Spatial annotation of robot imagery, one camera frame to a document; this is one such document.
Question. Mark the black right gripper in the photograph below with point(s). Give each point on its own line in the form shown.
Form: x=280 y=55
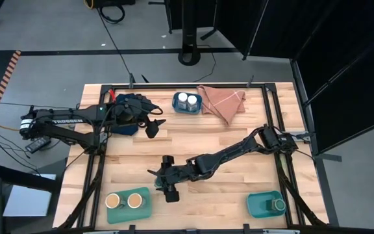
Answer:
x=175 y=177

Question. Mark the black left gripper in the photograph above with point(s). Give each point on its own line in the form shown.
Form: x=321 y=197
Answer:
x=130 y=110

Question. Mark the white-lid bagel seasoning jar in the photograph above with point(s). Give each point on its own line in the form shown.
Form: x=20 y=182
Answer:
x=192 y=99
x=182 y=97

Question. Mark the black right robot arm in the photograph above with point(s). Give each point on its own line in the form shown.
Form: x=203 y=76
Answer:
x=232 y=152

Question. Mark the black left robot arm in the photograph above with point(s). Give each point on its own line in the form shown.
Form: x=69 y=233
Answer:
x=67 y=121

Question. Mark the small blue plastic tray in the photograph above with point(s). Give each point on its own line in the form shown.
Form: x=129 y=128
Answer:
x=175 y=104

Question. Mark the green plastic tray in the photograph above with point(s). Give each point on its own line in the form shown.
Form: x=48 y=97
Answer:
x=128 y=214

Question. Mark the pink folded cloth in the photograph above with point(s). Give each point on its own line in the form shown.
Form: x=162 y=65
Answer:
x=222 y=104

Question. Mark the black floor stand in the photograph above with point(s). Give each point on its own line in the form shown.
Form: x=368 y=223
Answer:
x=189 y=32

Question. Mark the black fabric partition panel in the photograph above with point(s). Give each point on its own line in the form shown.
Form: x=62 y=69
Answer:
x=352 y=107
x=235 y=22
x=304 y=29
x=174 y=13

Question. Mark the black power adapter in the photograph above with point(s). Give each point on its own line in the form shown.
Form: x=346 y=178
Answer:
x=37 y=144

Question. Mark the black box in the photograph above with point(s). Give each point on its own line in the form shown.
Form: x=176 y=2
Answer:
x=112 y=2

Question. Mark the white board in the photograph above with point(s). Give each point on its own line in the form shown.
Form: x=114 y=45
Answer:
x=28 y=200

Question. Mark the black metal table frame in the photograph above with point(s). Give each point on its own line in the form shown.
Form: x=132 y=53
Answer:
x=187 y=86

